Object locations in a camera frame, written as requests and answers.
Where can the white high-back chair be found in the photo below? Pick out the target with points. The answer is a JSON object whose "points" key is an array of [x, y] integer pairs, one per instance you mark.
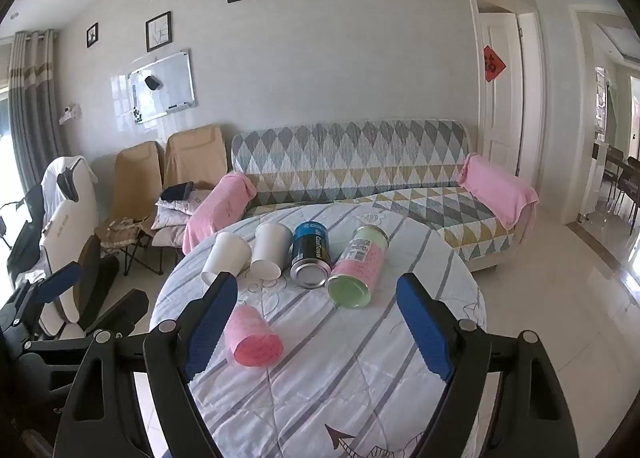
{"points": [[70, 233]]}

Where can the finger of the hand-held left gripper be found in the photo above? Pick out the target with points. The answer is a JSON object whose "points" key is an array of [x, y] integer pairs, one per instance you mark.
{"points": [[60, 284], [120, 312]]}

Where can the dark navy cushion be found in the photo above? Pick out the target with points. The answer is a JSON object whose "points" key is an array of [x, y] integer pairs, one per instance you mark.
{"points": [[176, 190]]}

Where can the beige folding chair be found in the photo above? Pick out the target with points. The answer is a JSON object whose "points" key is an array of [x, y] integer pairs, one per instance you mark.
{"points": [[135, 178], [195, 153]]}

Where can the red door decoration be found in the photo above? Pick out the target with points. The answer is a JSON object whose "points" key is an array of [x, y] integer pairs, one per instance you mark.
{"points": [[494, 63]]}

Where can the striped white tablecloth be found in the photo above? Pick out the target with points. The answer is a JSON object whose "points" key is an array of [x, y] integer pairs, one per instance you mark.
{"points": [[330, 378]]}

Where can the diamond patterned sofa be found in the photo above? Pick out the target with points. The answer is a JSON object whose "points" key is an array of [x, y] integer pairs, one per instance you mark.
{"points": [[350, 163]]}

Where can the pink towel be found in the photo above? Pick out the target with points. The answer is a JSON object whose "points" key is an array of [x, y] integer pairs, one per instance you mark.
{"points": [[500, 193], [220, 208]]}

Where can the pink and green can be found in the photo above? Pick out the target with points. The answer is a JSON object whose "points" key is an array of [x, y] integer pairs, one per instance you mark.
{"points": [[357, 268]]}

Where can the stack of pale pillows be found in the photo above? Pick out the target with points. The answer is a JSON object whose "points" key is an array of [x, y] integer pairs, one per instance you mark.
{"points": [[175, 218]]}

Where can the white wall device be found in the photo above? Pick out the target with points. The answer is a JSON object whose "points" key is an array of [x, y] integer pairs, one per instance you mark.
{"points": [[70, 113]]}

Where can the black frame equipment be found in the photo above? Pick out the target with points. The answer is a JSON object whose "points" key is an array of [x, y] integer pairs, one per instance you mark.
{"points": [[25, 233]]}

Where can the grey striped curtain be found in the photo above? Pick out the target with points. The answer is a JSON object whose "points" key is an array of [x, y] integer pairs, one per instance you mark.
{"points": [[35, 108]]}

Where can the black whiteboard eraser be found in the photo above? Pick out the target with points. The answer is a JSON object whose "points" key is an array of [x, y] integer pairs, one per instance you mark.
{"points": [[152, 83]]}

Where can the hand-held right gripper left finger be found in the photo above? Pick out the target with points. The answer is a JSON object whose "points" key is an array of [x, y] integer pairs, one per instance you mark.
{"points": [[210, 328]]}

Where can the blue metal can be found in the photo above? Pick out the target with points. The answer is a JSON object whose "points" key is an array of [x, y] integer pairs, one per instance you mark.
{"points": [[311, 255]]}

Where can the checked cloth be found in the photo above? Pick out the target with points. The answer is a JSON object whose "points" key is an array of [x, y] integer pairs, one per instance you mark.
{"points": [[119, 232]]}

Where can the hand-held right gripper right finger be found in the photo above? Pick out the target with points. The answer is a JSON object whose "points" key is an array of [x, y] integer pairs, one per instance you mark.
{"points": [[425, 328]]}

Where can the white panel door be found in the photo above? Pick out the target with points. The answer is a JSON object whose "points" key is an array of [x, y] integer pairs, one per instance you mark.
{"points": [[502, 113]]}

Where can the tiny black picture frame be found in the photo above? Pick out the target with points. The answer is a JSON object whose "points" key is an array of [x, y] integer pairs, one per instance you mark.
{"points": [[92, 35]]}

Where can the white wall whiteboard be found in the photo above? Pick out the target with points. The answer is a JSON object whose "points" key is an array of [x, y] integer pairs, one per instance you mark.
{"points": [[162, 88]]}

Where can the dark dining chairs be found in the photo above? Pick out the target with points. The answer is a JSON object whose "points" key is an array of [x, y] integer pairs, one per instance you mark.
{"points": [[625, 178]]}

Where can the white paper cup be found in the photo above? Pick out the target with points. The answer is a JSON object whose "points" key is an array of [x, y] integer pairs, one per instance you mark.
{"points": [[225, 258], [271, 248]]}

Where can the pink plastic cup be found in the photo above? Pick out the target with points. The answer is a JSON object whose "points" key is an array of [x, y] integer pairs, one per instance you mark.
{"points": [[252, 338]]}

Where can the white standing appliance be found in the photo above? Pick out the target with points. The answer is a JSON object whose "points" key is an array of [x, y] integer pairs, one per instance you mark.
{"points": [[595, 183]]}

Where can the line drawing picture frame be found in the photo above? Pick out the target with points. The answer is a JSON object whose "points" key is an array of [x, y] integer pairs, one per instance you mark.
{"points": [[158, 31]]}

